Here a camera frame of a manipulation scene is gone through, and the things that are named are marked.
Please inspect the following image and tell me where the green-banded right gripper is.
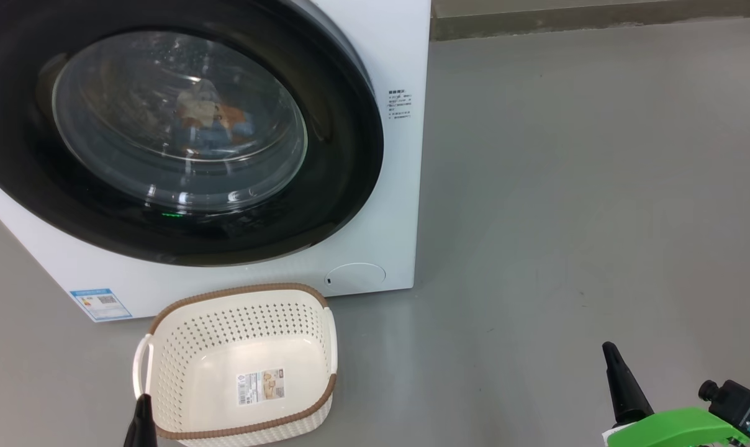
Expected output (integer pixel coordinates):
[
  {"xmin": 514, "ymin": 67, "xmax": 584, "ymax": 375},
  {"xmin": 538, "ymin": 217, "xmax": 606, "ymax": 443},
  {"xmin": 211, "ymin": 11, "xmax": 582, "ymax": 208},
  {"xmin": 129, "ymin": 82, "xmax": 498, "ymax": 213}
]
[{"xmin": 602, "ymin": 341, "xmax": 750, "ymax": 447}]

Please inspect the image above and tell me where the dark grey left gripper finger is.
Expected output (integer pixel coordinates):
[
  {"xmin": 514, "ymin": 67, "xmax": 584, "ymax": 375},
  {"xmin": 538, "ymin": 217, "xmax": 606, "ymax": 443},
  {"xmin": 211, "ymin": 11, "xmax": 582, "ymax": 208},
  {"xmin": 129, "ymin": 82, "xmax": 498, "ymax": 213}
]
[{"xmin": 124, "ymin": 393, "xmax": 159, "ymax": 447}]

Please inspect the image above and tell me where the blue garment with orange print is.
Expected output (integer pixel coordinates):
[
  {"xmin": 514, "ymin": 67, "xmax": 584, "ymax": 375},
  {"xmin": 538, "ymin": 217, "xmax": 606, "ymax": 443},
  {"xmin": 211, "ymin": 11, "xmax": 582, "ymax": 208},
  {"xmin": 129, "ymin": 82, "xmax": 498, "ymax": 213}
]
[{"xmin": 171, "ymin": 115, "xmax": 255, "ymax": 157}]

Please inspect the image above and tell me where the washing machine door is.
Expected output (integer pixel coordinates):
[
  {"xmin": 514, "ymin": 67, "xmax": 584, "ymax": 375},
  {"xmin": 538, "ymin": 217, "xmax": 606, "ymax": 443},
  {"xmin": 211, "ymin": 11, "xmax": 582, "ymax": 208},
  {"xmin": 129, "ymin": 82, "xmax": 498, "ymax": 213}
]
[{"xmin": 0, "ymin": 0, "xmax": 386, "ymax": 268}]

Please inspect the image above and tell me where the white front-load washing machine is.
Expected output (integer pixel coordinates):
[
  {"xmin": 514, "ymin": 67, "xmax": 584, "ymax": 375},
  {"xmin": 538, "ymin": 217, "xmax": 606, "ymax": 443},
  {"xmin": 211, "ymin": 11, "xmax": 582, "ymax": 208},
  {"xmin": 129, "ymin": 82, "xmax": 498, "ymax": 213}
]
[{"xmin": 0, "ymin": 0, "xmax": 431, "ymax": 323}]

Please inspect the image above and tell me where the cream perforated laundry basket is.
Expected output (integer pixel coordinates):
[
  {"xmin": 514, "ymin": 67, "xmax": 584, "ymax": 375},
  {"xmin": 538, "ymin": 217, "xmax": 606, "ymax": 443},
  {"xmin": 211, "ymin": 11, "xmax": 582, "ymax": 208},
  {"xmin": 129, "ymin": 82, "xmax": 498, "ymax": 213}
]
[{"xmin": 133, "ymin": 283, "xmax": 339, "ymax": 447}]

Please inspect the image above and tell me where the paper product label in basket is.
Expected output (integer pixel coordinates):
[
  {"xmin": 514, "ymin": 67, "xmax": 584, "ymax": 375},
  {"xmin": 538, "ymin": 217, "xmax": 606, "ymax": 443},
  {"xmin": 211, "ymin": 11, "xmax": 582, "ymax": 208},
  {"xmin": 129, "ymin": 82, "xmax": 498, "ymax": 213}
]
[{"xmin": 237, "ymin": 369, "xmax": 286, "ymax": 407}]

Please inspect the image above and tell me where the blue energy label sticker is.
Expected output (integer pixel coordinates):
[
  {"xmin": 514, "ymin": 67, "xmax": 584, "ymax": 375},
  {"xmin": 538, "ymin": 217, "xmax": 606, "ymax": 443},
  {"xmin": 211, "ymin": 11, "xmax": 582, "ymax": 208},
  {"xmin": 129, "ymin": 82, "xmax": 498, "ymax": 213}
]
[{"xmin": 70, "ymin": 287, "xmax": 134, "ymax": 323}]

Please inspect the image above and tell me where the round white filter cover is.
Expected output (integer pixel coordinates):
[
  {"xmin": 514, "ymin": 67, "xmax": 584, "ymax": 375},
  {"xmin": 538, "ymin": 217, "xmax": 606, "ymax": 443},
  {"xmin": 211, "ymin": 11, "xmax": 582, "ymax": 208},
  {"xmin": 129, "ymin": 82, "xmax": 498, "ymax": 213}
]
[{"xmin": 324, "ymin": 263, "xmax": 387, "ymax": 296}]

